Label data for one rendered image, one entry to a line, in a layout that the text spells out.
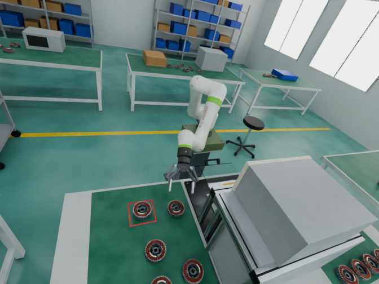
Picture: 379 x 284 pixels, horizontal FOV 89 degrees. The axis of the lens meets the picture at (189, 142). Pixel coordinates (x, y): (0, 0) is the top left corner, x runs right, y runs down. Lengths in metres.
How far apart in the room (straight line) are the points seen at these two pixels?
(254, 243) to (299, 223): 0.22
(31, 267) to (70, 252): 0.89
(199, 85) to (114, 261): 1.18
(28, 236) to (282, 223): 1.99
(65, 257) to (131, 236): 0.32
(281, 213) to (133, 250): 0.78
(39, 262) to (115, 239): 0.98
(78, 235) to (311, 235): 1.10
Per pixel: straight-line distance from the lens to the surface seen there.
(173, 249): 1.24
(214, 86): 1.44
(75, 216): 1.35
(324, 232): 0.91
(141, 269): 1.19
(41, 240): 2.21
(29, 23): 7.09
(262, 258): 0.95
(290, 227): 0.85
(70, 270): 1.23
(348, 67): 6.32
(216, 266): 1.24
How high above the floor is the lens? 1.88
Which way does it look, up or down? 37 degrees down
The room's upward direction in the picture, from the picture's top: 16 degrees clockwise
